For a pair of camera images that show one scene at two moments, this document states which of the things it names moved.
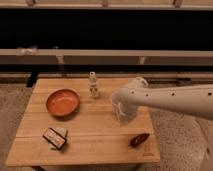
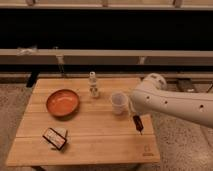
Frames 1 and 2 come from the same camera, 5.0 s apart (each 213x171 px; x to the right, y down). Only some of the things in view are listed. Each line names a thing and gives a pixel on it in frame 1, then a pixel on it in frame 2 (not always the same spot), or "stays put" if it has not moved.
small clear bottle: [93, 85] stays put
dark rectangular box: [54, 138] stays put
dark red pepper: [135, 140] → [138, 123]
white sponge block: [61, 130] stays put
